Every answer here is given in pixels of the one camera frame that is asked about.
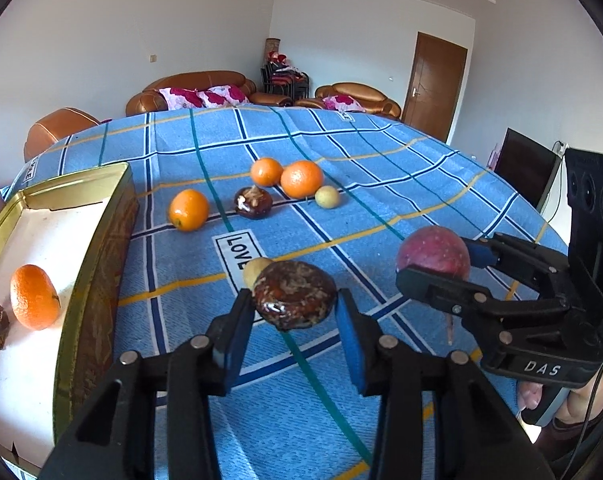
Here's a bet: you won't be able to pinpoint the small yellow-green fruit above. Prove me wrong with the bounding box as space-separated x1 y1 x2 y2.
314 185 339 209
242 257 274 292

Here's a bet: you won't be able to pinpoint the brown leather armchair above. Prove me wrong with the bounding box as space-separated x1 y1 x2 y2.
295 82 402 121
24 108 103 163

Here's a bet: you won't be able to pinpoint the blue plaid tablecloth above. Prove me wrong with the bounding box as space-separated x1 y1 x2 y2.
1 105 569 480

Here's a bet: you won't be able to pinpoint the brown wooden door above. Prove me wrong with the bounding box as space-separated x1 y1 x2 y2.
401 31 469 144

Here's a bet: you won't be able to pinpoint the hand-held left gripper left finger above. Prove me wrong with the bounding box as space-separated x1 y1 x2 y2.
40 290 256 480

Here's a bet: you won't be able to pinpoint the person's right hand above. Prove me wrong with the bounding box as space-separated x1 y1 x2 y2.
516 380 542 411

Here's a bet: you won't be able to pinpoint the stacked dark chairs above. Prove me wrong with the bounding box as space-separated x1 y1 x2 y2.
260 61 310 101

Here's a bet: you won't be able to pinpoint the orange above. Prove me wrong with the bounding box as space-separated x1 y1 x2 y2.
10 264 62 332
250 157 285 188
280 160 325 200
168 188 210 233

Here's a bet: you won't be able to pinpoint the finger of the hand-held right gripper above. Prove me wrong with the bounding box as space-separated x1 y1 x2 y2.
395 266 582 356
462 232 575 311

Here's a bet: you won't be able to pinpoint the pink floral pillow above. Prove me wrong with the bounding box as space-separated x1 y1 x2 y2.
323 93 365 113
158 87 204 110
196 84 250 107

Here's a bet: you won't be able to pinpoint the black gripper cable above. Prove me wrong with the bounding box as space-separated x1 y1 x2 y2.
564 357 603 478

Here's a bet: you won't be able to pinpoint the person's right forearm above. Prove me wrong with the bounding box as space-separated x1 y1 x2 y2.
535 367 603 467

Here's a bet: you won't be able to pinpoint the brown leather three-seat sofa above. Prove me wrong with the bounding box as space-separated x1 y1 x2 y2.
126 70 294 117

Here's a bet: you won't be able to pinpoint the black television screen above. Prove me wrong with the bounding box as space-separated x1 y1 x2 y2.
495 128 558 212

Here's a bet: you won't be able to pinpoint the gold metal tin box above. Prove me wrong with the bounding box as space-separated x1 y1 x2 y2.
0 161 141 466

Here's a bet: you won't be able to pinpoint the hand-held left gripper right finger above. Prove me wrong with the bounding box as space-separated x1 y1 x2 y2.
335 287 557 480

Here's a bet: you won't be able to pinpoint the red apple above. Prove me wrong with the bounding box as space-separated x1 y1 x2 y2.
396 226 472 281

